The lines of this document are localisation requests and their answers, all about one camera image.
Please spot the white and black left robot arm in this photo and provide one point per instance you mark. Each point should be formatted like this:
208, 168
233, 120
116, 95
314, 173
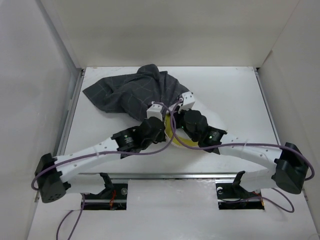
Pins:
53, 173

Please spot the white pillow with yellow band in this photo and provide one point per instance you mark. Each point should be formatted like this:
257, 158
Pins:
212, 117

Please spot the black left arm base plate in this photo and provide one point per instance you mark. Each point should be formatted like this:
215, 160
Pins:
104, 192

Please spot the aluminium front rail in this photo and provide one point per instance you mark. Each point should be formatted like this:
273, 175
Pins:
170, 176

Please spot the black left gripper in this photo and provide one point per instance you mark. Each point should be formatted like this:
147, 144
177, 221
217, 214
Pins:
161, 138

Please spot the dark grey checked pillowcase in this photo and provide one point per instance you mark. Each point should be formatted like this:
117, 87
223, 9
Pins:
133, 93

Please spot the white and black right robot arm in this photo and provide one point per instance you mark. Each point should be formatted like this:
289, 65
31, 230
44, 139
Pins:
284, 165

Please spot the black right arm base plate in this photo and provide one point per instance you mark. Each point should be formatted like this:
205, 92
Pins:
229, 192

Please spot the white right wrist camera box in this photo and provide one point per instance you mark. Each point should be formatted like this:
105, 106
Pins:
187, 101

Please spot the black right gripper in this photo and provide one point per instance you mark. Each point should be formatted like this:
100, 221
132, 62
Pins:
178, 113

